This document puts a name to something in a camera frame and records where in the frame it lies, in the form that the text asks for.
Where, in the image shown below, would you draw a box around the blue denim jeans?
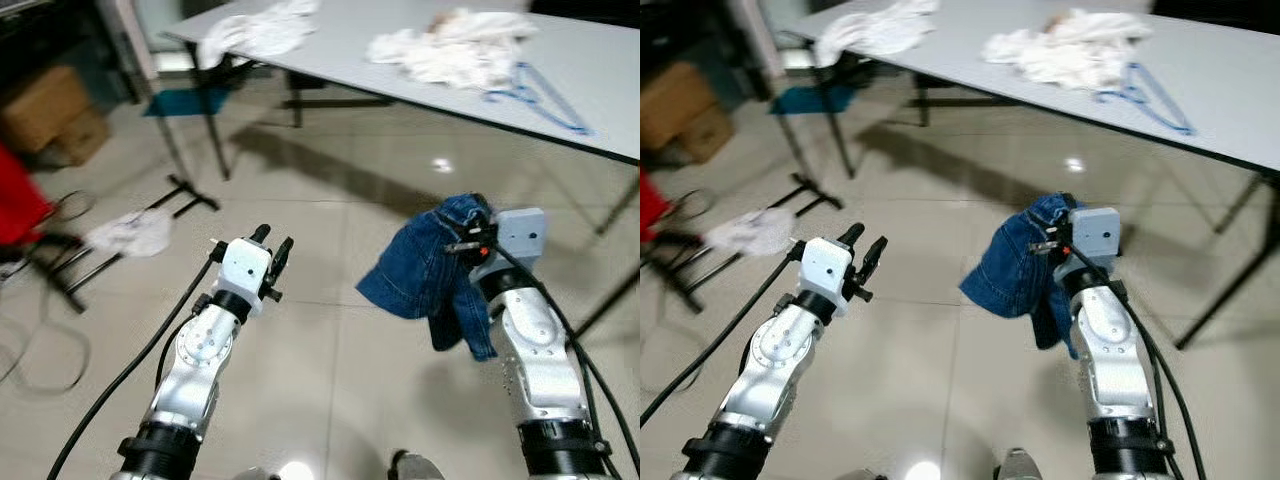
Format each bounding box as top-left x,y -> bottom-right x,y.
960,193 -> 1086,359
357,193 -> 498,361

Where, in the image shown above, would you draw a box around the blue plastic hanger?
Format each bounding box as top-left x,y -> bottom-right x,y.
1095,62 -> 1196,136
485,62 -> 593,136

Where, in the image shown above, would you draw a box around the white printed crumpled bag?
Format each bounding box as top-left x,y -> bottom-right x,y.
85,210 -> 173,259
705,208 -> 796,259

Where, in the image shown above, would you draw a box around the teal towel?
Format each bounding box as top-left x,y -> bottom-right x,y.
145,88 -> 231,119
770,85 -> 856,116

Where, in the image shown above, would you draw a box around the small cardboard box black print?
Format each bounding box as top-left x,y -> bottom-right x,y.
45,108 -> 111,166
680,105 -> 736,166

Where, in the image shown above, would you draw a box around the white crumpled cloth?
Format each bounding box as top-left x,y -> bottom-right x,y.
198,0 -> 321,69
985,8 -> 1153,91
368,8 -> 538,91
815,0 -> 941,66

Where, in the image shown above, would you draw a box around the plain cardboard box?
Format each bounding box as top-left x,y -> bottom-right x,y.
0,65 -> 91,153
640,62 -> 719,151

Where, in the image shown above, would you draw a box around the black desk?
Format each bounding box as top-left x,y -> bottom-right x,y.
640,0 -> 751,96
0,0 -> 131,101

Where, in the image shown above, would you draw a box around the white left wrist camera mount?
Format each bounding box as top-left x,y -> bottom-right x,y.
800,238 -> 856,301
215,238 -> 273,303

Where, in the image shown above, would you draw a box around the black rack base frame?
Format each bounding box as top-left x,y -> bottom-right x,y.
30,175 -> 221,313
655,172 -> 846,316

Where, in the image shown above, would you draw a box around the black floor cable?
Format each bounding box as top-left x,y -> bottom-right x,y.
48,190 -> 96,226

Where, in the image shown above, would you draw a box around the grey floor cable loop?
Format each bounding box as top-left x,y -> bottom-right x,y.
0,285 -> 93,396

